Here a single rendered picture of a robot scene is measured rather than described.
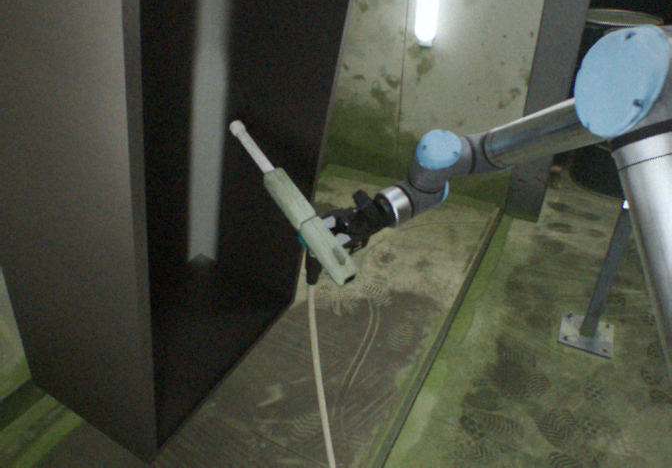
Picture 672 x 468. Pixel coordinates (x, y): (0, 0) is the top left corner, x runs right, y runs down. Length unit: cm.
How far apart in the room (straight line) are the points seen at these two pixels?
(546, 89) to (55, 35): 231
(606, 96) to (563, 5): 198
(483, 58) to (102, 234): 221
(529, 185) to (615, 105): 225
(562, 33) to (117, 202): 223
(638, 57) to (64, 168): 72
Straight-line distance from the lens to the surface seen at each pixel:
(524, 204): 293
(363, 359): 195
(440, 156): 110
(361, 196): 106
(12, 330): 198
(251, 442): 174
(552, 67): 267
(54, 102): 75
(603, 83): 66
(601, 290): 215
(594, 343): 228
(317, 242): 103
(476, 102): 277
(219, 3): 129
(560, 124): 96
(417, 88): 284
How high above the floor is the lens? 146
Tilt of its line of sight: 31 degrees down
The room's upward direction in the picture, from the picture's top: straight up
